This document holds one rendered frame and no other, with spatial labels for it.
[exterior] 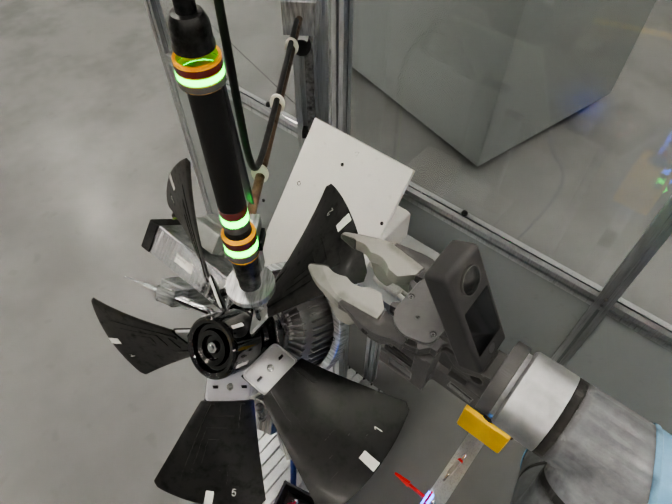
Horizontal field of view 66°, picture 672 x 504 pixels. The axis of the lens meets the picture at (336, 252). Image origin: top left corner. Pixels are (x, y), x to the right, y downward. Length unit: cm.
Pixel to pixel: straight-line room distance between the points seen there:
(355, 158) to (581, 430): 77
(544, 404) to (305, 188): 81
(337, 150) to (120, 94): 285
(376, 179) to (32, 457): 184
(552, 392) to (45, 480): 213
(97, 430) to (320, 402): 155
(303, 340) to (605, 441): 70
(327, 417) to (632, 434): 57
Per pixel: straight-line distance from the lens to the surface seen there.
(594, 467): 47
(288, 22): 112
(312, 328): 106
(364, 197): 108
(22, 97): 410
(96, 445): 236
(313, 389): 95
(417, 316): 47
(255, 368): 99
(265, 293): 73
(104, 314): 121
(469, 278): 40
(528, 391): 45
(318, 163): 114
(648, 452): 47
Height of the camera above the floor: 207
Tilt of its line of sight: 53 degrees down
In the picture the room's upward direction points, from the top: straight up
